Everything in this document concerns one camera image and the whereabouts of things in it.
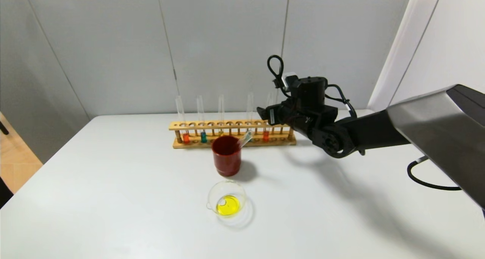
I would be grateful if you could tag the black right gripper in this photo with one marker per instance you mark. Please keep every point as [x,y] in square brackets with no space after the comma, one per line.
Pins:
[271,116]

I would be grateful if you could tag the test tube with red liquid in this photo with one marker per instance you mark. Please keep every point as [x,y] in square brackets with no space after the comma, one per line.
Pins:
[266,136]

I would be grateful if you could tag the test tube with yellow liquid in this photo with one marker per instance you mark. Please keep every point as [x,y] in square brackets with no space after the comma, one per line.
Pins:
[245,139]
[221,111]

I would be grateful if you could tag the test tube with blue liquid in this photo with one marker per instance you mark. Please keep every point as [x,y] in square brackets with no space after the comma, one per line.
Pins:
[203,138]
[249,107]

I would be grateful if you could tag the wooden test tube rack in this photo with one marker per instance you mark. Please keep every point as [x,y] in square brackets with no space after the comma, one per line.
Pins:
[219,125]

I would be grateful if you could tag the test tube with orange liquid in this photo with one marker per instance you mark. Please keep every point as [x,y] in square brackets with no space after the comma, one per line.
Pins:
[185,138]

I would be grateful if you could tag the red plastic cup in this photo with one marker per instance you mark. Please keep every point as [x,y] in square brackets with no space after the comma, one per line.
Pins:
[226,156]

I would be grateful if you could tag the clear glass bowl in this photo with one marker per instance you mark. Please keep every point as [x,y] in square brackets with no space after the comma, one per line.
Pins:
[227,204]

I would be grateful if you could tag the small black floor object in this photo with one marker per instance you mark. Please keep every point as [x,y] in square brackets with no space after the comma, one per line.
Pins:
[3,127]

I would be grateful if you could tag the large dark object beside table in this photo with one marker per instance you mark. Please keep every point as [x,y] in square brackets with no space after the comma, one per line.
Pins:
[5,192]

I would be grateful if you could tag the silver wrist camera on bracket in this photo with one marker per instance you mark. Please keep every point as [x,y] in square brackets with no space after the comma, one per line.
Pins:
[290,79]

